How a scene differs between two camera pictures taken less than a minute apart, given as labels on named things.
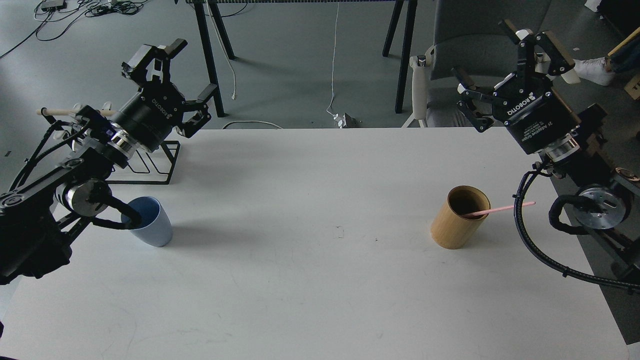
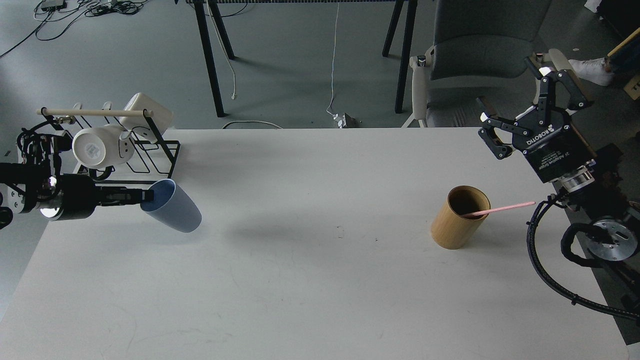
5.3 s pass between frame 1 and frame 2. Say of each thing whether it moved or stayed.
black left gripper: moved
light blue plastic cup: moved
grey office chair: stayed
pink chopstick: stayed
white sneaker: stayed
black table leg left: stayed
